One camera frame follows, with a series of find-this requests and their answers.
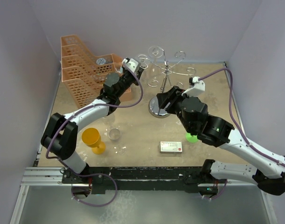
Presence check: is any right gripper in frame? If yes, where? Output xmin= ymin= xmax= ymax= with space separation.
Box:
xmin=157 ymin=85 xmax=195 ymax=133

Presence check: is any clear wine glass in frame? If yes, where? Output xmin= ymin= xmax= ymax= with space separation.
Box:
xmin=148 ymin=46 xmax=164 ymax=72
xmin=109 ymin=128 xmax=126 ymax=155
xmin=135 ymin=54 xmax=150 ymax=82

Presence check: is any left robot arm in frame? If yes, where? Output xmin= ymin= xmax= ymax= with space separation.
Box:
xmin=41 ymin=68 xmax=144 ymax=183

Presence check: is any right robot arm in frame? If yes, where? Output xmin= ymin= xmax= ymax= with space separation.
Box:
xmin=157 ymin=86 xmax=285 ymax=196

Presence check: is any chrome wine glass rack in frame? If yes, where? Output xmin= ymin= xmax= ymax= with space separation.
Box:
xmin=137 ymin=46 xmax=195 ymax=119

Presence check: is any orange plastic file organizer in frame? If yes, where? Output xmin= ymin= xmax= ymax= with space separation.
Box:
xmin=61 ymin=35 xmax=122 ymax=109

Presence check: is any small white card box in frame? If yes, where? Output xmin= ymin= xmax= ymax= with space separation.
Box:
xmin=159 ymin=141 xmax=183 ymax=154

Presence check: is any green plastic goblet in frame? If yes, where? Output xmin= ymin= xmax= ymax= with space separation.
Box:
xmin=185 ymin=133 xmax=198 ymax=143

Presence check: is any orange plastic goblet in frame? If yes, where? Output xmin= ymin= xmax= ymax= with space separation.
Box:
xmin=81 ymin=128 xmax=106 ymax=154

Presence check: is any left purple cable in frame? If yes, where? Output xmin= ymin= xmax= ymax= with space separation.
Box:
xmin=46 ymin=64 xmax=144 ymax=175

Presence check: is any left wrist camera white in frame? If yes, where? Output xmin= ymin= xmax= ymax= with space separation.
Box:
xmin=122 ymin=58 xmax=140 ymax=74

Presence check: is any black mounting frame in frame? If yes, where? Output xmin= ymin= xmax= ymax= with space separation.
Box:
xmin=60 ymin=167 xmax=226 ymax=195

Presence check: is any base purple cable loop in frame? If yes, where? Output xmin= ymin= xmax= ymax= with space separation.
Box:
xmin=71 ymin=173 xmax=119 ymax=207

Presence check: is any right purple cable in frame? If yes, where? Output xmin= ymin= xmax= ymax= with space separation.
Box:
xmin=199 ymin=68 xmax=285 ymax=171

